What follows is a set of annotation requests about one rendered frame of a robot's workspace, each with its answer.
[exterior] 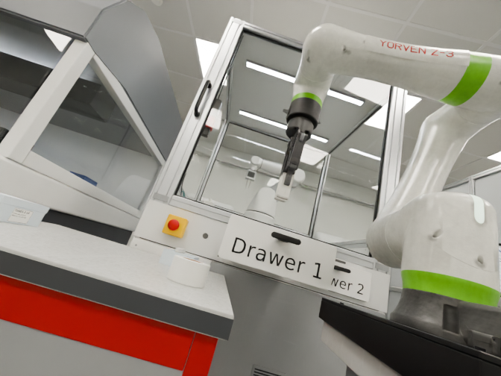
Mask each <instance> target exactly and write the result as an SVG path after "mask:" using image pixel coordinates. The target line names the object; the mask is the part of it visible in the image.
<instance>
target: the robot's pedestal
mask: <svg viewBox="0 0 501 376"><path fill-rule="evenodd" d="M321 341H322V342H323V343H324V344H325V345H327V346H328V347H329V348H330V349H331V350H332V351H333V352H334V353H335V354H336V355H337V356H338V357H339V358H340V359H341V360H342V361H343V362H344V363H345V364H346V365H347V369H346V375H345V376H402V375H400V374H398V373H397V372H395V370H393V369H391V368H390V367H389V366H387V365H386V364H384V363H383V362H382V361H380V360H378V359H377V358H376V357H375V356H373V355H372V354H370V353H369V352H367V351H366V350H365V349H363V348H362V347H360V346H359V345H357V344H356V343H355V342H353V341H352V340H350V339H349V338H347V337H346V336H345V335H344V334H342V333H340V332H339V331H337V330H336V329H335V328H333V327H332V326H331V325H329V324H327V323H326V322H325V321H324V324H323V329H322V334H321Z"/></svg>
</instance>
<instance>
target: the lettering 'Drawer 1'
mask: <svg viewBox="0 0 501 376"><path fill-rule="evenodd" d="M238 239H239V240H241V241H242V242H243V243H244V248H243V249H242V251H234V248H235V246H236V241H237V240H238ZM251 247H252V246H251V245H250V248H249V251H248V255H247V257H249V254H250V252H251V249H252V248H256V247H252V248H251ZM245 248H246V242H245V241H244V240H243V239H240V238H238V237H236V239H235V242H234V244H233V249H232V252H234V253H237V254H241V253H243V252H244V250H245ZM259 250H261V251H264V254H261V253H258V254H256V259H257V260H262V261H263V262H264V260H265V255H266V252H265V250H264V249H261V248H259ZM259 254H261V255H263V258H262V259H259V258H258V255H259ZM276 257H277V266H279V265H280V263H281V261H282V259H283V257H284V256H282V257H281V258H280V261H279V262H278V254H275V256H274V259H273V260H272V252H270V264H272V263H273V262H274V260H275V258H276ZM288 260H293V262H294V263H289V262H288ZM302 263H304V264H305V262H301V261H299V265H298V268H297V272H299V270H300V265H301V264H302ZM287 264H291V265H293V266H295V261H294V259H292V258H288V259H287V260H286V262H285V267H286V268H287V269H288V270H294V269H290V268H288V267H287ZM315 265H318V270H317V275H316V276H314V275H313V277H314V278H318V279H321V278H320V277H318V274H319V270H320V265H321V264H320V263H315Z"/></svg>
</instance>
